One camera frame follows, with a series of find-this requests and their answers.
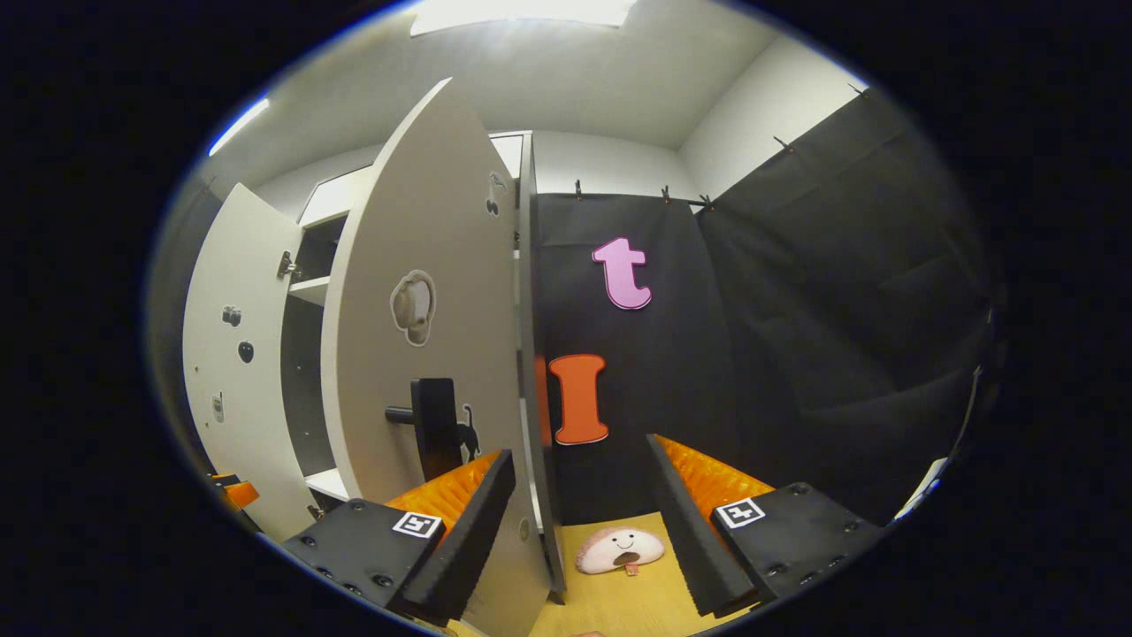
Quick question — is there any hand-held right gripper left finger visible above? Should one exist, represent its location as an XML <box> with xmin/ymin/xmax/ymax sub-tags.
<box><xmin>281</xmin><ymin>449</ymin><xmax>517</xmax><ymax>625</ymax></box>

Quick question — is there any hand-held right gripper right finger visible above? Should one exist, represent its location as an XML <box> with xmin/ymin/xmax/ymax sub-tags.
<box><xmin>646</xmin><ymin>434</ymin><xmax>887</xmax><ymax>618</ymax></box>

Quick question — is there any white cabinet door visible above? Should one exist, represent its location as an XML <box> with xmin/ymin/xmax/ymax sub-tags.
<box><xmin>181</xmin><ymin>183</ymin><xmax>306</xmax><ymax>542</ymax></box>
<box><xmin>320</xmin><ymin>77</ymin><xmax>554</xmax><ymax>637</ymax></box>

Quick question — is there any white and grey cabinet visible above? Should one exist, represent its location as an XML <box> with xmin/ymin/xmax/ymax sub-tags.
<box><xmin>281</xmin><ymin>131</ymin><xmax>567</xmax><ymax>602</ymax></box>

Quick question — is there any white cabinet shelf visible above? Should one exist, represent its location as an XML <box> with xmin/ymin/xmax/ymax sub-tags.
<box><xmin>287</xmin><ymin>276</ymin><xmax>333</xmax><ymax>308</ymax></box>

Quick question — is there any white cabinet drawer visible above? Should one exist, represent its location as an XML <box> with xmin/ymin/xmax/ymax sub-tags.
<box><xmin>299</xmin><ymin>164</ymin><xmax>377</xmax><ymax>229</ymax></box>

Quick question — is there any pink smiling plush toy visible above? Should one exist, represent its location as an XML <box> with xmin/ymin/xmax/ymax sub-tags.
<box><xmin>576</xmin><ymin>527</ymin><xmax>666</xmax><ymax>576</ymax></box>

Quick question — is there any small ceiling light panel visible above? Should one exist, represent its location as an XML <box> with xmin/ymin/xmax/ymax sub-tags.
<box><xmin>208</xmin><ymin>97</ymin><xmax>271</xmax><ymax>157</ymax></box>

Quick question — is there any large ceiling light panel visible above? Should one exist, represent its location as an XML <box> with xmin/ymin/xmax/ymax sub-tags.
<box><xmin>409</xmin><ymin>0</ymin><xmax>638</xmax><ymax>36</ymax></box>

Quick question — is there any black door handle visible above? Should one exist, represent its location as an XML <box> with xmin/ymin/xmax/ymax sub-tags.
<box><xmin>385</xmin><ymin>378</ymin><xmax>465</xmax><ymax>483</ymax></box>

